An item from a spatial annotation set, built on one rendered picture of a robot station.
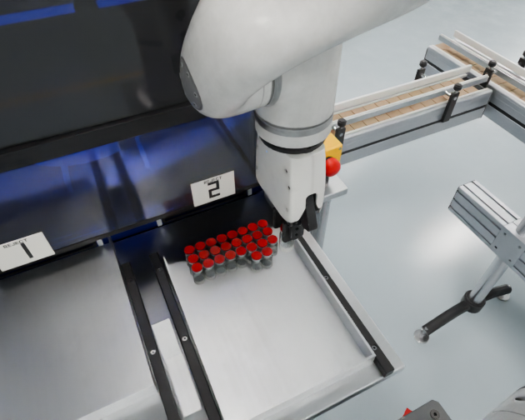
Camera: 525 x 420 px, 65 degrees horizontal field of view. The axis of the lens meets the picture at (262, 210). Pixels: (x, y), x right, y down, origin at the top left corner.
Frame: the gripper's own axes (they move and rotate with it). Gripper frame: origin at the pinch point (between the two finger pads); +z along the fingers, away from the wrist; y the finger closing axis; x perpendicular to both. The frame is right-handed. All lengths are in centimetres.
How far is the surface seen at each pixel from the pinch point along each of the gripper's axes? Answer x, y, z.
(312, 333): 2.9, 5.5, 25.9
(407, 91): 62, -44, 20
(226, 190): -1.2, -22.3, 12.9
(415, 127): 58, -34, 25
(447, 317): 78, -9, 103
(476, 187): 93, -30, 59
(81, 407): -36.2, 0.4, 25.7
